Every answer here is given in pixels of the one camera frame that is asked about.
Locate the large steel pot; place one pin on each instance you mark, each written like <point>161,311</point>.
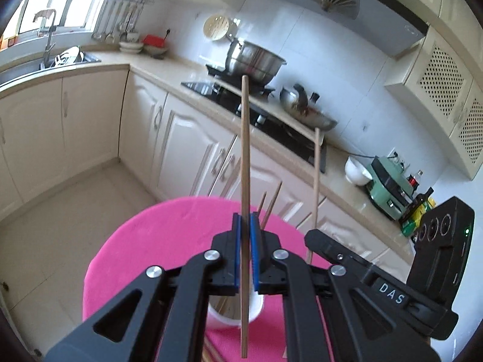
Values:
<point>253,62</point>

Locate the green kitchen appliance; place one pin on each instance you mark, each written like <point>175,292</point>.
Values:
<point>388,188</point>

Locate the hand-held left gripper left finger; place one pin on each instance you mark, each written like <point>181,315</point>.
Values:
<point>236,256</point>

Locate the stack of white bowls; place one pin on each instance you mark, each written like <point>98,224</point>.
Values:
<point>131,47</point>

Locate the pink round table cloth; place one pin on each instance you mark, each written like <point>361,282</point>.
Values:
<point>151,233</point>

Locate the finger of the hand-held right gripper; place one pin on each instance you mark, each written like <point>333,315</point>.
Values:
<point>332,250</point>

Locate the steel wok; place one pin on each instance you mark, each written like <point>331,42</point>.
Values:
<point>313,118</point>

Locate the white bowl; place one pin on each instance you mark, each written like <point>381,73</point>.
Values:
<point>356,171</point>

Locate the cream lattice wall cabinet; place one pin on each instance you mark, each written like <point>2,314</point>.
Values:
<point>437,83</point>

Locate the pink cup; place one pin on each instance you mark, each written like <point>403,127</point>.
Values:
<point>222,322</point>

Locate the cream round colander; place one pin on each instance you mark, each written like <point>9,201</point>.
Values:
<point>217,27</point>

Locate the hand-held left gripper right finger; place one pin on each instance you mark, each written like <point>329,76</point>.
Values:
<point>255,256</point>

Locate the red plastic container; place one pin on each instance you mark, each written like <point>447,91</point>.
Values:
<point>154,40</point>

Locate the row of hanging kitchen utensils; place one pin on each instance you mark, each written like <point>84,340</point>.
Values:
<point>113,19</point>

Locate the black gas stove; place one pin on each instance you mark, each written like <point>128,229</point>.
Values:
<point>271,120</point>

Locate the dark glass bottle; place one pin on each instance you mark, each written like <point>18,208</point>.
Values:
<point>424,200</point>

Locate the steel faucet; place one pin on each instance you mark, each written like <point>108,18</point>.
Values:
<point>48,41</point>

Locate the grey range hood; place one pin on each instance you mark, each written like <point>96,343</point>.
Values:
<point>358,19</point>

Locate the steel sink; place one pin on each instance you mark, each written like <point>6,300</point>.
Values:
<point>22,73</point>

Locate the cream sink base cabinets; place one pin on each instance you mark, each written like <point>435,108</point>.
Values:
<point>56,132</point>

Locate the red label bottle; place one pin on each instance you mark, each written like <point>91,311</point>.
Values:
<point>415,181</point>

